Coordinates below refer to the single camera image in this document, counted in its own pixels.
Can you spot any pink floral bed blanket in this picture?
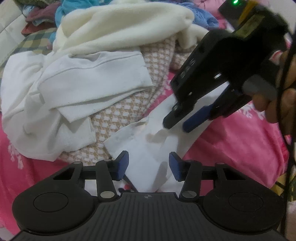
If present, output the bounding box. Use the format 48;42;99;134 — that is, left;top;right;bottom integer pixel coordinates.
0;14;296;232

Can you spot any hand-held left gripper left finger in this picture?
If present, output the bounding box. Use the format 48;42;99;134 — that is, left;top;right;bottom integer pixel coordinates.
52;150;130;202

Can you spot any person's right hand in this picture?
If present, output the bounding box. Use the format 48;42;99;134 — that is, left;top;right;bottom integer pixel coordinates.
253;49;296;137

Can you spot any cyan patterned blanket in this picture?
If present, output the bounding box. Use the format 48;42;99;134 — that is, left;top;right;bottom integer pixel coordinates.
55;0;102;28

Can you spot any crumpled blue cloth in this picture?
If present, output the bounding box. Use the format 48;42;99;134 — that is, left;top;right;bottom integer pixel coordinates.
185;0;219;31

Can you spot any cream fleece garment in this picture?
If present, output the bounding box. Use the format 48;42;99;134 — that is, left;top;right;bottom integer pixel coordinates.
52;0;209;57

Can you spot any white shirt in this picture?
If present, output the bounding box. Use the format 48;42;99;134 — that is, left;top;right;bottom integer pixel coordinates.
103;76;232;193

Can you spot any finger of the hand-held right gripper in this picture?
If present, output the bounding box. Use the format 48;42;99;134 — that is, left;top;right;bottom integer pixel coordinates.
163;101;202;129
183;84;253;133

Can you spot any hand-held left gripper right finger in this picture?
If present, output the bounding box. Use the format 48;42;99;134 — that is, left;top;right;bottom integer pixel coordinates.
169;152;246;202

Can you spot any maroon cloth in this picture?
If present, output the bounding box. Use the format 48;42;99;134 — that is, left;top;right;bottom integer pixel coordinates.
22;4;62;35

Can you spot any white padded headboard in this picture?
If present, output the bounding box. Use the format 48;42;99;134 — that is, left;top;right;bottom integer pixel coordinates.
0;5;26;68

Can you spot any white sweatshirt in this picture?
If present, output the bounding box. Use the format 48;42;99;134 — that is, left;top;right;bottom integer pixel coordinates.
0;49;153;162

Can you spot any green plaid cloth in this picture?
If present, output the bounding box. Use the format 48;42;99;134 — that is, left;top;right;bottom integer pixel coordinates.
14;27;57;56

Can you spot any beige checkered cloth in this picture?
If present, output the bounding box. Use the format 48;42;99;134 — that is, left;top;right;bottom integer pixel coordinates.
58;36;181;167

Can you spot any black cable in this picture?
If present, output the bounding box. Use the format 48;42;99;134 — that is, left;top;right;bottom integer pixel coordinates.
274;14;296;241

